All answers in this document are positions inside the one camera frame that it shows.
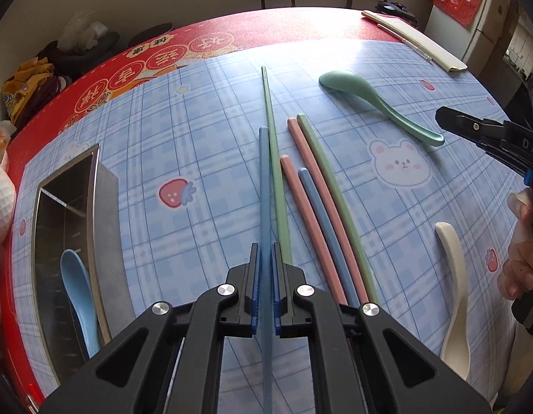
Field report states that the pink chopstick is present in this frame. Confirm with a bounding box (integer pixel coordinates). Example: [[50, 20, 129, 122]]
[[288, 118, 368, 306], [280, 154, 347, 304]]

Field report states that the blue chopstick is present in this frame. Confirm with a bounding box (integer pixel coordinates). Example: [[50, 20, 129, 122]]
[[259, 126, 274, 413], [298, 167, 360, 307]]

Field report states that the cream folded cloth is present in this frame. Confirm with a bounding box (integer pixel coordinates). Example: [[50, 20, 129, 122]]
[[362, 10, 467, 72]]

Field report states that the steel utensil tray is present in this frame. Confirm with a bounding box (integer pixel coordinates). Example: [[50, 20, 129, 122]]
[[31, 145, 135, 382]]

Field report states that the blue plastic spoon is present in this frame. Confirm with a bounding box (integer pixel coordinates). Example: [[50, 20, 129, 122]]
[[60, 249, 101, 358]]

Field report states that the white textured bowl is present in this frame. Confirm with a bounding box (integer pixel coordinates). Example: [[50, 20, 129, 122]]
[[0, 164, 17, 243]]

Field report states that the red table cover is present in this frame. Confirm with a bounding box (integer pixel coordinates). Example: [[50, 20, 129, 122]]
[[0, 7, 406, 406]]

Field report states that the white plastic bag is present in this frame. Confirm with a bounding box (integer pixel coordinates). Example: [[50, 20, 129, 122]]
[[57, 9, 109, 52]]

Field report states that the tissue pack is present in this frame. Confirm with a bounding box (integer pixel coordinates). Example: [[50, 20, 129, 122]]
[[0, 121, 17, 156]]

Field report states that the white refrigerator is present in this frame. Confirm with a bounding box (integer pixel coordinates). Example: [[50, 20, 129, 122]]
[[424, 0, 508, 75]]

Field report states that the yellow clothes pile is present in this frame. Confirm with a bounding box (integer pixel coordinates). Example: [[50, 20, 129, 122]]
[[2, 57, 54, 124]]

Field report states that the cream plastic spoon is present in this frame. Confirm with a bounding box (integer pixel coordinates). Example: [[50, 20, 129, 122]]
[[435, 221, 470, 380]]

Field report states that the green chopstick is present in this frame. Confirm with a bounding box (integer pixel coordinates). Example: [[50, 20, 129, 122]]
[[296, 114, 379, 303], [261, 66, 292, 264]]

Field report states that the blue plaid table mat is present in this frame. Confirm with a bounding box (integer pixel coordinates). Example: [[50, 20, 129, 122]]
[[12, 41, 523, 399]]

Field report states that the green plastic spoon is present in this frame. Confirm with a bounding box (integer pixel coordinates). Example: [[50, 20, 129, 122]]
[[319, 71, 445, 147]]

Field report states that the right hand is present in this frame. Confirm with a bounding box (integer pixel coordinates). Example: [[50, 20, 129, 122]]
[[497, 188, 533, 301]]

